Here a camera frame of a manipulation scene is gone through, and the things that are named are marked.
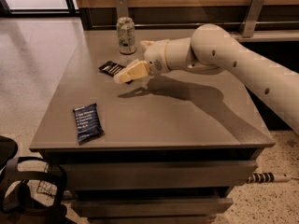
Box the black rxbar chocolate bar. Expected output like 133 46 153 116
98 61 125 77

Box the upper grey drawer front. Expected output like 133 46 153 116
63 161 257 190

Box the black white striped stick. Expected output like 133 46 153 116
247 173 291 184

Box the lower grey drawer front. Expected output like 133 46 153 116
72 198 233 218

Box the black office chair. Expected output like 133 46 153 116
0 136 77 224

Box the blue rxbar snack bar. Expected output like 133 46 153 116
73 104 104 144

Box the grey drawer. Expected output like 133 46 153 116
72 198 233 218
63 161 257 190

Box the metal wall bracket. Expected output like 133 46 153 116
239 0 265 38
115 0 129 19

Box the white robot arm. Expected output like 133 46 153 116
114 24 299 133

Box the white green soda can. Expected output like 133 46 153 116
117 17 136 55

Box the right metal wall bracket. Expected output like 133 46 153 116
239 0 265 38

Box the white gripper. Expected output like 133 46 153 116
113 39 170 84

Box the black wire basket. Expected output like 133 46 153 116
36 162 59 198

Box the left metal wall bracket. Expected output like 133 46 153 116
115 0 129 19

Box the grey drawer cabinet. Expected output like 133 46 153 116
31 31 273 224

